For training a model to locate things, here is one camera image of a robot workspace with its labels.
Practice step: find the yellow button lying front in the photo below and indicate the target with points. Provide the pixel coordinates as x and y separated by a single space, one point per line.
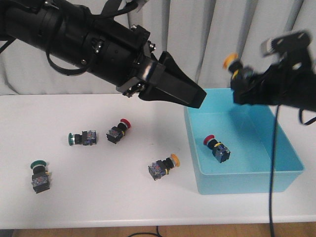
160 168

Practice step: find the green button lying sideways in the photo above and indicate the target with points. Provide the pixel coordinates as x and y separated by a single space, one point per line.
86 138

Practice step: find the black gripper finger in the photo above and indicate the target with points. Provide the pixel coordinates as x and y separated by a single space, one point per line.
165 81

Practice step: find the blue plastic box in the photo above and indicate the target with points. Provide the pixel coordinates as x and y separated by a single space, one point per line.
247 131

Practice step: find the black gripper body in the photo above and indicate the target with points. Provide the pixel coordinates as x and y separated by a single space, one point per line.
122 52
291 81

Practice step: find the red button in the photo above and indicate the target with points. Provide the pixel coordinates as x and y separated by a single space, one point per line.
219 150
116 133

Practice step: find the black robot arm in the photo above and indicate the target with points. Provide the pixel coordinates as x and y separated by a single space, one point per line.
97 44
291 81

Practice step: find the yellow button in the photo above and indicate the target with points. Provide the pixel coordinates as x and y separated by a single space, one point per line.
160 168
236 68

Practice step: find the red button lying back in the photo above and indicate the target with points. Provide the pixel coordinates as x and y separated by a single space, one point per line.
116 133

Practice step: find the grey curtain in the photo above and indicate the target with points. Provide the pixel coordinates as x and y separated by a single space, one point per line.
199 34

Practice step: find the green button front left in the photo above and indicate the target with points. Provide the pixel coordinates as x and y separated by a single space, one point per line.
40 176

